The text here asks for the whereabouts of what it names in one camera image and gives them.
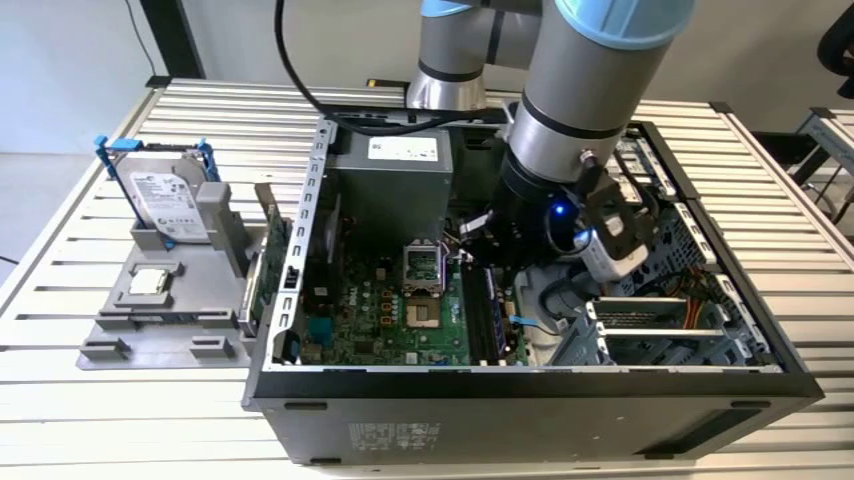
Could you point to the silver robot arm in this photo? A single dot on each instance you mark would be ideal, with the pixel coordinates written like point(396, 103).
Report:
point(580, 90)

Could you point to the black RAM slot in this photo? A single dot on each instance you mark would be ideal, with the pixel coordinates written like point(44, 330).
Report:
point(469, 310)
point(477, 310)
point(487, 320)

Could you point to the grey power supply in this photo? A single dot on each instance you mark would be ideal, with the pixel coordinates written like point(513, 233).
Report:
point(387, 200)

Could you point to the CPU socket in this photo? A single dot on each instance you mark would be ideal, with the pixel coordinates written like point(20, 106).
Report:
point(424, 315)

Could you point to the grey metal drive cage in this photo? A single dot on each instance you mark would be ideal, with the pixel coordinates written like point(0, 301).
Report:
point(636, 150)

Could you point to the grey metal disk bay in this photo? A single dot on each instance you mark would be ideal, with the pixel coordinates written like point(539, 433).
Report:
point(640, 312)

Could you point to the green motherboard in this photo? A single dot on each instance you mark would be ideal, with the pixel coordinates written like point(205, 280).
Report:
point(373, 325)

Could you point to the teal plastic connector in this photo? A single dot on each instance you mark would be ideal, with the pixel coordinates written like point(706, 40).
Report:
point(320, 334)

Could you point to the green graphics card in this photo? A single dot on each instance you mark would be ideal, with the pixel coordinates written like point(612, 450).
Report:
point(269, 260)

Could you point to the black PC case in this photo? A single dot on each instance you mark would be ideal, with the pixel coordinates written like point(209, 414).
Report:
point(467, 430)

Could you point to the blue plastic connector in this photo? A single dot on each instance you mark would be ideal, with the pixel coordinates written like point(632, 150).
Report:
point(291, 350)

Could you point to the grey parts rack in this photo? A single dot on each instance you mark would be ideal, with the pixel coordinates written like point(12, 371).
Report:
point(193, 280)

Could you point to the metal slat side table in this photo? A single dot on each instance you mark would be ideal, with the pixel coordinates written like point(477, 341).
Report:
point(834, 135)

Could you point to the hard disk in blue carrier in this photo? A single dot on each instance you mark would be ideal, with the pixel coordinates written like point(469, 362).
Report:
point(162, 200)

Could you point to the silver CPU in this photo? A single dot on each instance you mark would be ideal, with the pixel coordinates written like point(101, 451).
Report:
point(148, 281)

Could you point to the black office chair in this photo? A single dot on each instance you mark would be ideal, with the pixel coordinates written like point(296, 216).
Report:
point(826, 50)

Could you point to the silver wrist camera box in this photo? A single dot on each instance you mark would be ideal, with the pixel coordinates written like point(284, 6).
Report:
point(613, 260)

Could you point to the black frame post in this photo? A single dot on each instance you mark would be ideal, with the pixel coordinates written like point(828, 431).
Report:
point(174, 40)

